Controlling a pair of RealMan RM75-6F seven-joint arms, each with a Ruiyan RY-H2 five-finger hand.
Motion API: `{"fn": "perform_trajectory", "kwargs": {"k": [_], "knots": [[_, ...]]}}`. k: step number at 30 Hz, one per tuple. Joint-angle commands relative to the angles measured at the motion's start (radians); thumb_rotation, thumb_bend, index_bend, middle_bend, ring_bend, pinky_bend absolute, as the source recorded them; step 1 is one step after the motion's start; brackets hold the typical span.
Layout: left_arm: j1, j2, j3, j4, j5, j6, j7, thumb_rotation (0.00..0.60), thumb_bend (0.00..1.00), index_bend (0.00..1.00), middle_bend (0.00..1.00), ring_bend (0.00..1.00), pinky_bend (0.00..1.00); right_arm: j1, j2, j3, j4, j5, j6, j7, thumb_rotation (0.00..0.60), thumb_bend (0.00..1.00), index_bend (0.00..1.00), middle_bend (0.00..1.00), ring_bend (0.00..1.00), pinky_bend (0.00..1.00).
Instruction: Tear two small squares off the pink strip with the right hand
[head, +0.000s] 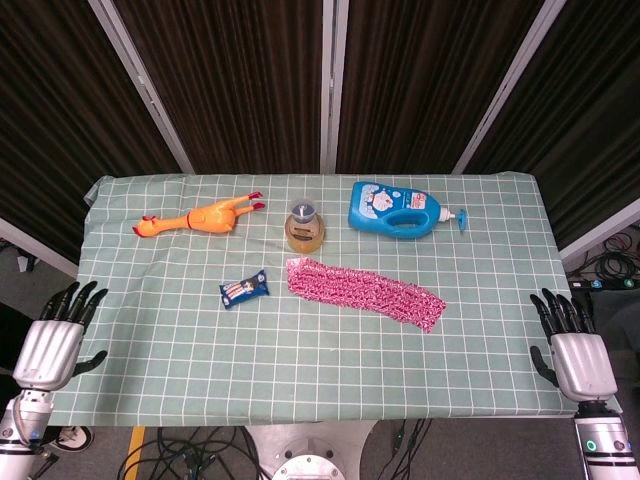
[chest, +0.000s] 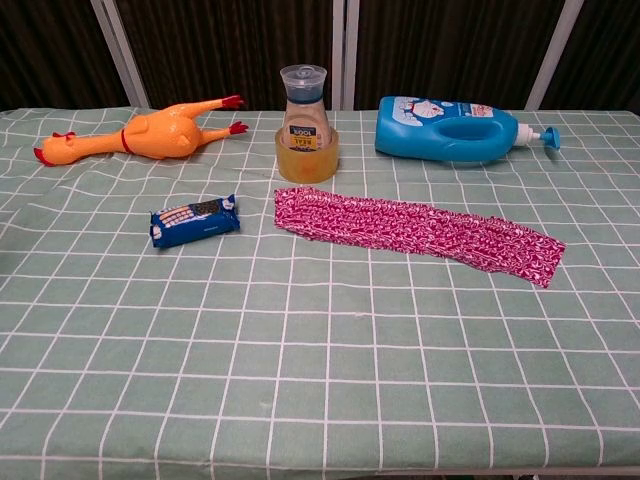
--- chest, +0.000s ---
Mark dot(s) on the long pink patterned cloth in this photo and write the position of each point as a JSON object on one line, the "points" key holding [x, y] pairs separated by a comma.
{"points": [[380, 220]]}

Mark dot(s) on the yellowish clear tape roll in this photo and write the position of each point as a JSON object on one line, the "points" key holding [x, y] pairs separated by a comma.
{"points": [[305, 167]]}

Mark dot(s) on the green checked tablecloth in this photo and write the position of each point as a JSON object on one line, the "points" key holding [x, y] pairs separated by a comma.
{"points": [[300, 350]]}

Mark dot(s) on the clear bottle yellow label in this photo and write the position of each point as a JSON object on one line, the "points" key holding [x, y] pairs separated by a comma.
{"points": [[302, 117]]}

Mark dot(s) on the blue cookie pack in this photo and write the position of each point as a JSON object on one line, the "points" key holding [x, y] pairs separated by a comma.
{"points": [[195, 227]]}

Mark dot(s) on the blue detergent pump bottle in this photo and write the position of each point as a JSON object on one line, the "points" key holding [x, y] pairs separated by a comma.
{"points": [[415, 135]]}

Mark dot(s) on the orange rubber chicken toy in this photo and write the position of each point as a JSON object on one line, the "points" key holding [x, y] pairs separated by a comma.
{"points": [[160, 132]]}

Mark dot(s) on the dark pleated curtain panel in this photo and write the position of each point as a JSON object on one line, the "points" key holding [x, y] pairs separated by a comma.
{"points": [[450, 45], [225, 45], [605, 50], [45, 50]]}

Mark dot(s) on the grey metal frame post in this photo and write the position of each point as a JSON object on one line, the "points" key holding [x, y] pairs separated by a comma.
{"points": [[121, 50], [345, 50], [554, 50]]}

